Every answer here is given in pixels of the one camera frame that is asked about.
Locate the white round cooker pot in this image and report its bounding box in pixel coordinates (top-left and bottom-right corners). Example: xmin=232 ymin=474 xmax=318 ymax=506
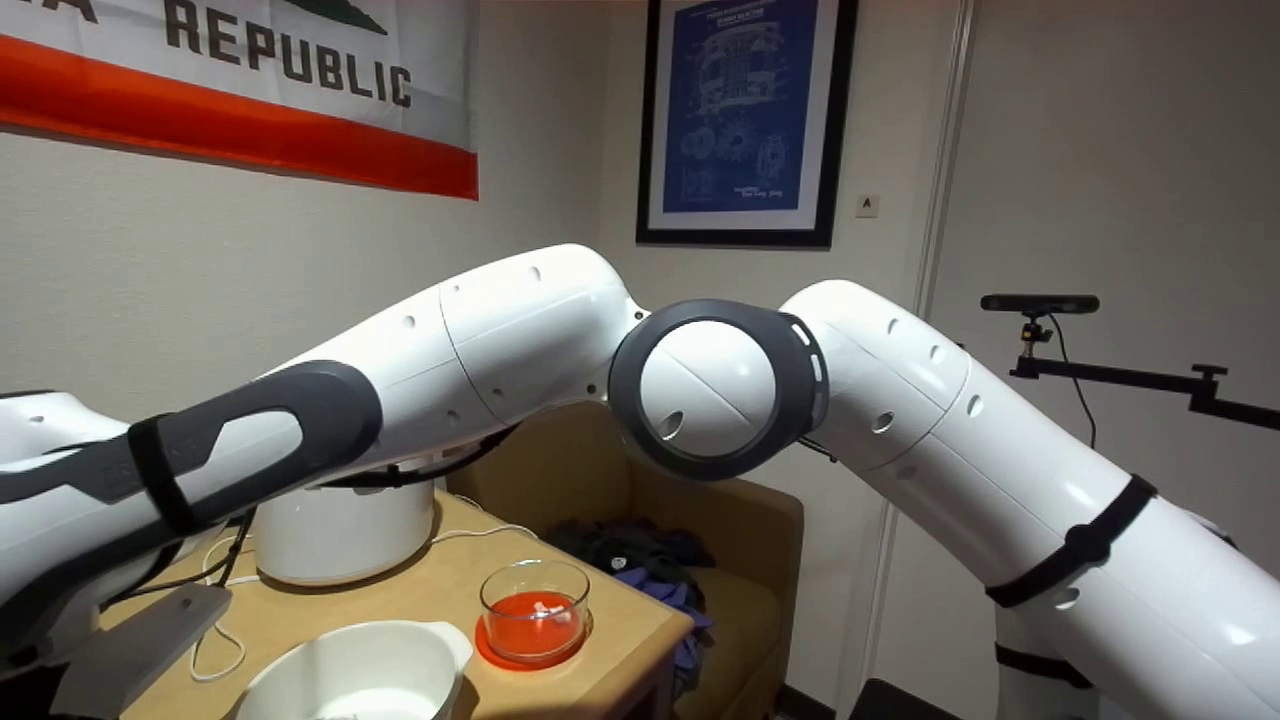
xmin=252 ymin=470 xmax=438 ymax=589

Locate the tan armchair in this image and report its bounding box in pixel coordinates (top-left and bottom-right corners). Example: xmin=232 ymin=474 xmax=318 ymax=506
xmin=446 ymin=400 xmax=805 ymax=720

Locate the white bowl with handles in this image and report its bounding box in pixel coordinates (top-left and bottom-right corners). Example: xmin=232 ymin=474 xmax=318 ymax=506
xmin=234 ymin=619 xmax=475 ymax=720

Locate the framed blue print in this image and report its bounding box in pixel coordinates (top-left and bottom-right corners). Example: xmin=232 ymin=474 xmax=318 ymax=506
xmin=636 ymin=0 xmax=860 ymax=250

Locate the glass bowl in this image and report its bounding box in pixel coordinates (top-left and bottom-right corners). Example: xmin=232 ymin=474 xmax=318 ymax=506
xmin=479 ymin=559 xmax=593 ymax=664

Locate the heap of dark clothes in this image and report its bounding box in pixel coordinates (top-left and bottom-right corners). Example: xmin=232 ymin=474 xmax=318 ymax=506
xmin=544 ymin=517 xmax=717 ymax=703

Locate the black cable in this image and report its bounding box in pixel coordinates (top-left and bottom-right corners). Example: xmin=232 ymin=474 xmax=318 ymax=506
xmin=1047 ymin=316 xmax=1099 ymax=450

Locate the camera on mount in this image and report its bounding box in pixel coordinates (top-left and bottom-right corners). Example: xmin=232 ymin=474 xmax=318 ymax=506
xmin=979 ymin=292 xmax=1280 ymax=433

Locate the white cable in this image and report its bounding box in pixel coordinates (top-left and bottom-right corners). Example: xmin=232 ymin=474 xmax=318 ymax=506
xmin=189 ymin=494 xmax=542 ymax=685

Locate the orange lid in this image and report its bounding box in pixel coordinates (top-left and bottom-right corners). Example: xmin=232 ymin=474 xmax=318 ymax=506
xmin=473 ymin=590 xmax=593 ymax=672

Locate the white door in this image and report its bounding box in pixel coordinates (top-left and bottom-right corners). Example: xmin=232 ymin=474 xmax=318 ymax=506
xmin=915 ymin=0 xmax=1280 ymax=720

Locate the white and red flag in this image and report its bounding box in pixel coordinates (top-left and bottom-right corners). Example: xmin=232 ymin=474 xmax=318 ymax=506
xmin=0 ymin=0 xmax=480 ymax=201

